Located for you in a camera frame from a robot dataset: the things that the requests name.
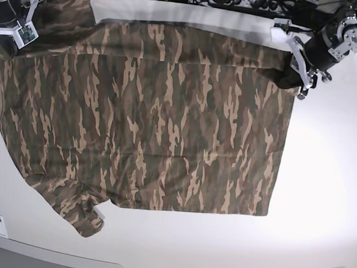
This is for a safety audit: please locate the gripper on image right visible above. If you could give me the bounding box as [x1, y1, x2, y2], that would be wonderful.
[290, 37, 331, 99]

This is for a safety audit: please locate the camouflage T-shirt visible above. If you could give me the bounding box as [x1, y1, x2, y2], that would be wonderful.
[0, 0, 295, 237]

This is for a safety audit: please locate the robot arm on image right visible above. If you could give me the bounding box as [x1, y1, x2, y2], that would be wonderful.
[287, 5, 357, 100]

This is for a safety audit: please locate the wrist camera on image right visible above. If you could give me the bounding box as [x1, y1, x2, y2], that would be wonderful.
[270, 18, 295, 45]

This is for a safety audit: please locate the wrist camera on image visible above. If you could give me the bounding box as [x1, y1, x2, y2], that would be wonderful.
[12, 21, 39, 50]
[270, 18, 295, 45]

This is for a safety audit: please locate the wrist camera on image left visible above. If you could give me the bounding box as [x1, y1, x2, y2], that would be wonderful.
[12, 21, 39, 50]

